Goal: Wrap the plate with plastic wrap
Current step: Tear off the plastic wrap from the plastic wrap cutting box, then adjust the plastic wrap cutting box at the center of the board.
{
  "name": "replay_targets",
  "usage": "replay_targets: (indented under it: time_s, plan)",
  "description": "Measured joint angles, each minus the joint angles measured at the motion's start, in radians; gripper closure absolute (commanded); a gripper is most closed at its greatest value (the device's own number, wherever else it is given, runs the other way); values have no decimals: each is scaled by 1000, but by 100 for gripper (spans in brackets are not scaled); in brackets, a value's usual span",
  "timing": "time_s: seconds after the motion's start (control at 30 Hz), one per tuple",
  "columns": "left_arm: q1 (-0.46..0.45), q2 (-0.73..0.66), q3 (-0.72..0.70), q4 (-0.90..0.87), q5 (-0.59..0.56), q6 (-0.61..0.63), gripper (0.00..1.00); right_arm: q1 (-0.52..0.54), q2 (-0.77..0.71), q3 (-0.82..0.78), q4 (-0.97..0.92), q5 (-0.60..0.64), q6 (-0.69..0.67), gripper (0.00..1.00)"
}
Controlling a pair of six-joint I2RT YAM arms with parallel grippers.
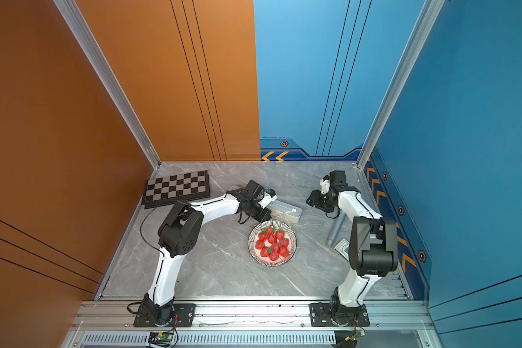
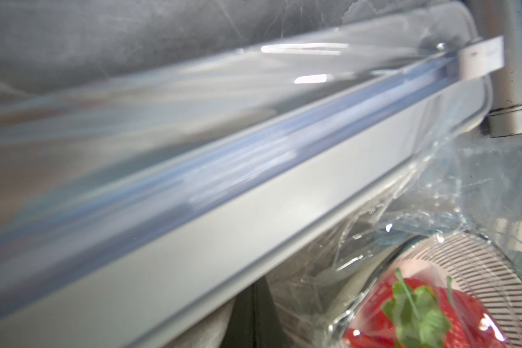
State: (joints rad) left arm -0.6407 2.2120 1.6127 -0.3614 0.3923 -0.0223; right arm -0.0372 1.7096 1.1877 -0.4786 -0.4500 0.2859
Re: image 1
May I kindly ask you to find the right circuit board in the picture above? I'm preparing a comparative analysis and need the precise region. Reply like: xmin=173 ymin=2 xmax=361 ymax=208
xmin=340 ymin=328 xmax=366 ymax=347

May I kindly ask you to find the circuit board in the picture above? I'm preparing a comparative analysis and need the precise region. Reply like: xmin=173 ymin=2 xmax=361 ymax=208
xmin=146 ymin=331 xmax=177 ymax=348
xmin=340 ymin=328 xmax=366 ymax=347

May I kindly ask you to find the black white chessboard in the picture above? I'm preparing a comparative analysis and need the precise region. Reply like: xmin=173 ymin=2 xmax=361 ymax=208
xmin=142 ymin=171 xmax=210 ymax=209

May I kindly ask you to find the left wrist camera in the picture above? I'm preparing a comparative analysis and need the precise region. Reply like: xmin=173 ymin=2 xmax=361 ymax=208
xmin=259 ymin=188 xmax=277 ymax=208

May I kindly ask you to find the aluminium front rail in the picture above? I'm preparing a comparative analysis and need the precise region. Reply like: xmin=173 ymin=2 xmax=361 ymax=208
xmin=62 ymin=297 xmax=442 ymax=347

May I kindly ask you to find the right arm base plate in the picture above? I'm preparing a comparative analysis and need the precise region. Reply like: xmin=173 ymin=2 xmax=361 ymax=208
xmin=309 ymin=302 xmax=371 ymax=328

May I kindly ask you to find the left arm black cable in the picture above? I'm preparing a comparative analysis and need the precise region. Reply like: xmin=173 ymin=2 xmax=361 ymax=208
xmin=138 ymin=204 xmax=175 ymax=258

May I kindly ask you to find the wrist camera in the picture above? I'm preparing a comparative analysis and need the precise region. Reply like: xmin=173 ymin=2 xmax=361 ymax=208
xmin=320 ymin=175 xmax=331 ymax=195
xmin=259 ymin=188 xmax=277 ymax=208

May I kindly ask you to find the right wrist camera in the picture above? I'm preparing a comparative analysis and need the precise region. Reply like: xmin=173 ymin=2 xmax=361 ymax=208
xmin=320 ymin=175 xmax=331 ymax=195

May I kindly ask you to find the cream plastic wrap dispenser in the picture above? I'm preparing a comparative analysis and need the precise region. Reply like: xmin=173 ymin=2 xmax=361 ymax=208
xmin=267 ymin=200 xmax=302 ymax=224

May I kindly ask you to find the red strawberries pile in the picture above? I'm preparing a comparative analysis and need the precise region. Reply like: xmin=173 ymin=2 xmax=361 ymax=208
xmin=253 ymin=225 xmax=291 ymax=265

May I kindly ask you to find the striped ceramic plate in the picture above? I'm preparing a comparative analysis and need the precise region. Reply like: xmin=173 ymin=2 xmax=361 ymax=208
xmin=247 ymin=219 xmax=299 ymax=268

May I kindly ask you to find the small white box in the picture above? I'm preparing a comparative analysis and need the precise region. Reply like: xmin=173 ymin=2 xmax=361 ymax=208
xmin=334 ymin=239 xmax=349 ymax=262

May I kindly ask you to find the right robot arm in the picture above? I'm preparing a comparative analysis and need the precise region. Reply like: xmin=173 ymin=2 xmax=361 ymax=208
xmin=307 ymin=171 xmax=398 ymax=328

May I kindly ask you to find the left circuit board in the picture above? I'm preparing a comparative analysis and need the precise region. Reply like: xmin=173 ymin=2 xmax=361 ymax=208
xmin=146 ymin=331 xmax=177 ymax=348

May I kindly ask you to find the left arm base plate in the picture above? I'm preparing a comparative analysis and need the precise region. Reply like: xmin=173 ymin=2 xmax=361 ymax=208
xmin=133 ymin=303 xmax=196 ymax=329

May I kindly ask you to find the grey cylindrical marker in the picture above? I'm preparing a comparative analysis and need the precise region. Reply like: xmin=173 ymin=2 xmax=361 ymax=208
xmin=326 ymin=213 xmax=347 ymax=247

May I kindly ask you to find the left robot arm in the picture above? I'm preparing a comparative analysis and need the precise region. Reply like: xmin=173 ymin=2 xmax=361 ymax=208
xmin=139 ymin=181 xmax=277 ymax=326

